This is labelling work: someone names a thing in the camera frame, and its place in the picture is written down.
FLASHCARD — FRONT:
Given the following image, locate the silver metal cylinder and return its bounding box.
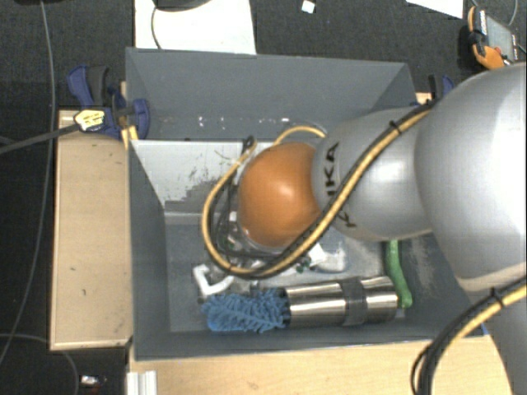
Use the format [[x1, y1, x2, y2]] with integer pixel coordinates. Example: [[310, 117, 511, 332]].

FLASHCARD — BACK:
[[282, 276, 403, 328]]

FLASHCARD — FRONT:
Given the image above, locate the white curved plastic piece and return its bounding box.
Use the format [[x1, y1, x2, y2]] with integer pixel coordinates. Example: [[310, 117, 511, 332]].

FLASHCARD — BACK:
[[192, 263, 236, 300]]

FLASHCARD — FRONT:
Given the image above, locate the grey metal bin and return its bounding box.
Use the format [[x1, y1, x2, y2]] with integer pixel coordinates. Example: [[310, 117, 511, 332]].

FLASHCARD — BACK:
[[124, 46, 486, 361]]

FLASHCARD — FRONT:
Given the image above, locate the white crumpled cloth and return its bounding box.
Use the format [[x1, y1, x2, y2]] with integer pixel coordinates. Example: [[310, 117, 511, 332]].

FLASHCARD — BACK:
[[307, 243, 347, 273]]

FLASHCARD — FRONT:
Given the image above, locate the pale wood flat board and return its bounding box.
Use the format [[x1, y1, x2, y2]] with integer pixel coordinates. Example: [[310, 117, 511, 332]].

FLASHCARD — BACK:
[[49, 109, 133, 351]]

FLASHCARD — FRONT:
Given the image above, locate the blue fuzzy cloth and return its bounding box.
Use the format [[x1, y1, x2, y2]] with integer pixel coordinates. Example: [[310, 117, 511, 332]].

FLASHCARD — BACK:
[[200, 287, 290, 335]]

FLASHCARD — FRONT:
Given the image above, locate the green long toy vegetable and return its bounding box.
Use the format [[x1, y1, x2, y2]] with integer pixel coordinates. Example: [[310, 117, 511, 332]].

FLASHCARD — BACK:
[[384, 239, 414, 310]]

